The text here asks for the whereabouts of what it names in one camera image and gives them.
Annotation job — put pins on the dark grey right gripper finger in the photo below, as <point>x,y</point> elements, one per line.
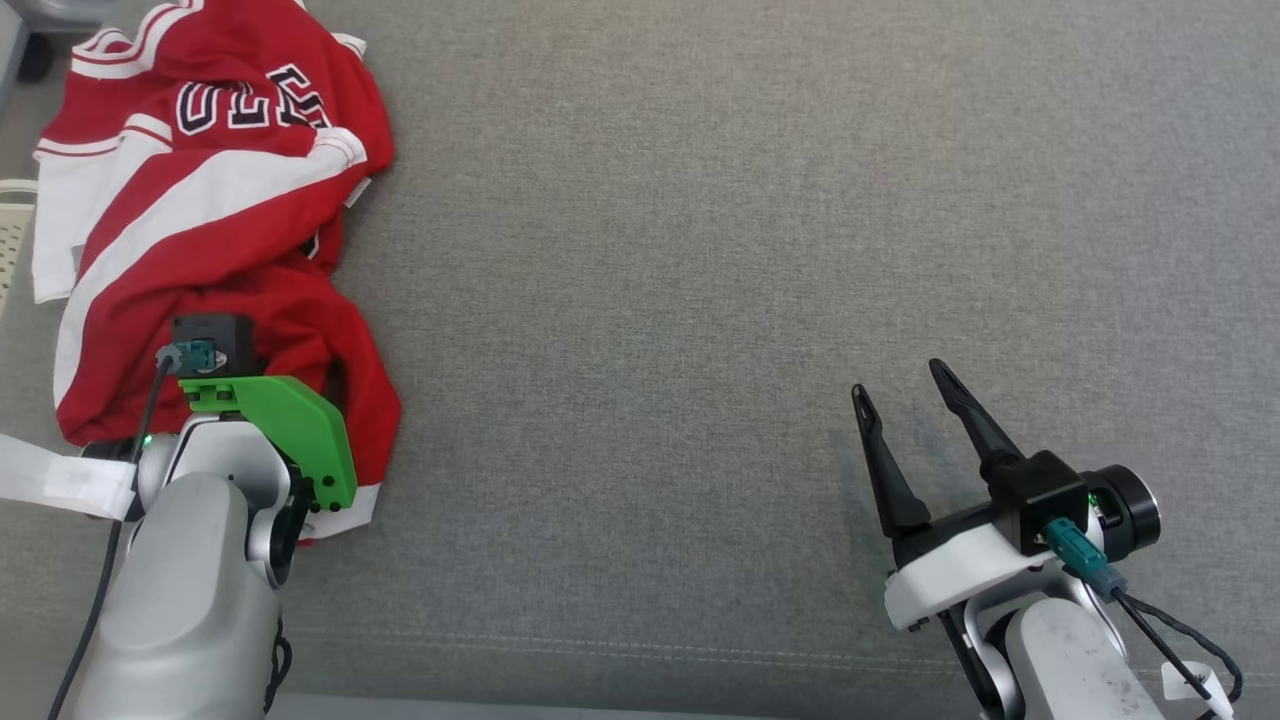
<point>890,490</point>
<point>985,440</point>

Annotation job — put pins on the white laundry basket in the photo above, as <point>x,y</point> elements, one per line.
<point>12,240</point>

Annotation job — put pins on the grey wheeled chair base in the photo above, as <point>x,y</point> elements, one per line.
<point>35,58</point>

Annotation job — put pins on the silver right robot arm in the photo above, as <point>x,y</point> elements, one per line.
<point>1070,660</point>

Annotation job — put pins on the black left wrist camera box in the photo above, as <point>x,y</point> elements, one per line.
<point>225,335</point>

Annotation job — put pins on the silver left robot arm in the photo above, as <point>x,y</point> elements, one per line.
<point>190,600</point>

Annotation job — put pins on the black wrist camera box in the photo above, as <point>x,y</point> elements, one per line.
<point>225,335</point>
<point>1030,490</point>

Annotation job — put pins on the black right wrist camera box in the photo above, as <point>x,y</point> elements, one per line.
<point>1030,490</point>

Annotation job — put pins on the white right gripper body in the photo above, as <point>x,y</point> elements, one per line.
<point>950,575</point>

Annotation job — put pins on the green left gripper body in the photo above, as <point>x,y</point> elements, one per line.
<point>290,420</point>

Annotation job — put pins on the red shorts with white stripe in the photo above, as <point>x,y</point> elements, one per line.
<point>300,330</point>

